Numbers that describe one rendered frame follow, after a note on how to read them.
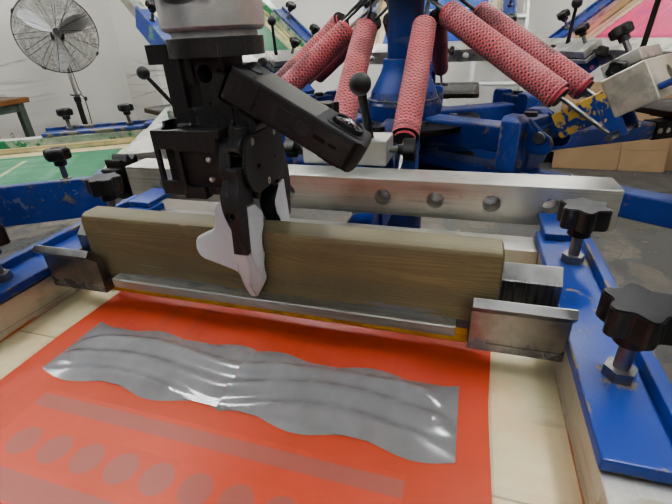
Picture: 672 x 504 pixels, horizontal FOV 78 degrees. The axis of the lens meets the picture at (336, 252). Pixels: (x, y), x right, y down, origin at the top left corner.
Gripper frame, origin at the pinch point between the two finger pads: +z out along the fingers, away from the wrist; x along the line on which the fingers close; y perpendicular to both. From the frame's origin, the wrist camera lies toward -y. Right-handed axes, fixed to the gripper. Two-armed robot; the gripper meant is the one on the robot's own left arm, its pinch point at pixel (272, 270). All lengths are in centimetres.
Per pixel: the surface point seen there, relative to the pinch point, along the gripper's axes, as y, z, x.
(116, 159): 37.4, -3.4, -22.4
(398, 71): 1, -11, -78
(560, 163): -103, 98, -394
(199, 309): 9.1, 5.7, 0.5
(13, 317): 25.5, 4.0, 8.0
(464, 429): -18.4, 5.7, 9.0
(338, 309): -7.2, 1.7, 2.4
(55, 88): 380, 16, -312
